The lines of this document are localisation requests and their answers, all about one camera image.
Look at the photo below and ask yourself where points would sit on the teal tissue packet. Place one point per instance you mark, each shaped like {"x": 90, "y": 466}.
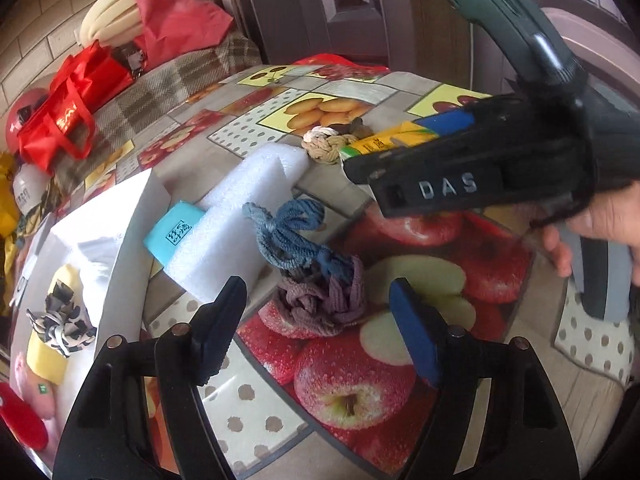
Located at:
{"x": 172, "y": 232}

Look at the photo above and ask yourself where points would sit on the white helmet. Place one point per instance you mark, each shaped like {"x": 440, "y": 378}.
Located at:
{"x": 27, "y": 185}

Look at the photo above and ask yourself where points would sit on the red cloth bag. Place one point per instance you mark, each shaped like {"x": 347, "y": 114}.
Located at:
{"x": 180, "y": 20}

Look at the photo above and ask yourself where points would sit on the plaid blanket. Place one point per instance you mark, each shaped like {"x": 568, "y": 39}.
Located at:
{"x": 165, "y": 90}

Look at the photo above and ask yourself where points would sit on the red helmet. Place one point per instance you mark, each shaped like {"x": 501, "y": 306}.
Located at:
{"x": 22, "y": 110}

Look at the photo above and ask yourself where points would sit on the white cardboard box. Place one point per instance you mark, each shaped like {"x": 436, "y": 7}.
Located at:
{"x": 135, "y": 220}

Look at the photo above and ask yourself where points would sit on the person's right hand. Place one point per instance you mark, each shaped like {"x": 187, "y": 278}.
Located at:
{"x": 615, "y": 220}

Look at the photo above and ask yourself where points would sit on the yellow tissue packet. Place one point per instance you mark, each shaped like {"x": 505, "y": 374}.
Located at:
{"x": 385, "y": 142}

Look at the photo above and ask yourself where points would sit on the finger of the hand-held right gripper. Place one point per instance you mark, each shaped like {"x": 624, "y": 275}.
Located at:
{"x": 447, "y": 122}
{"x": 425, "y": 157}

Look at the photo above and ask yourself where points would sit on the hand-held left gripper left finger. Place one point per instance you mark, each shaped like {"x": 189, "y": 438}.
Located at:
{"x": 220, "y": 340}

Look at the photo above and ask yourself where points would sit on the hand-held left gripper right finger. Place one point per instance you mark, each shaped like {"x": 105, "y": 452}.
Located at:
{"x": 415, "y": 335}

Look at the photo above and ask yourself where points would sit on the fruit print tablecloth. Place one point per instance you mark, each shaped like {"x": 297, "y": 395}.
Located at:
{"x": 400, "y": 255}

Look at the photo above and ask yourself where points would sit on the yellow plastic sheet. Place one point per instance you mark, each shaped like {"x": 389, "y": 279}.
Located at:
{"x": 7, "y": 220}

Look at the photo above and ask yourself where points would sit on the brown panel door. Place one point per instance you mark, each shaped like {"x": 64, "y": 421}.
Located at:
{"x": 325, "y": 10}

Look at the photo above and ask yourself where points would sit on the red tote bag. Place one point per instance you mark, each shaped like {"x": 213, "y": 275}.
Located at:
{"x": 65, "y": 110}

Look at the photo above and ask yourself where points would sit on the cream foam rolls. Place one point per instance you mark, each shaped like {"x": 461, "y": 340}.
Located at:
{"x": 110, "y": 15}

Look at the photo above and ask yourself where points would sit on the red strawberry plush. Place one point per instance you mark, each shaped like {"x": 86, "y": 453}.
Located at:
{"x": 20, "y": 420}

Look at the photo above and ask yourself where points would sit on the red plastic bag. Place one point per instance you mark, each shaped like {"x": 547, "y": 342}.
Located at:
{"x": 340, "y": 67}

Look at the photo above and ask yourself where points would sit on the yellow green scouring sponge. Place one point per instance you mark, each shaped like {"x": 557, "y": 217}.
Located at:
{"x": 47, "y": 360}

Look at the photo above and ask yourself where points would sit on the pink plush toy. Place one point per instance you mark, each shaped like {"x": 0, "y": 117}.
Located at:
{"x": 35, "y": 390}

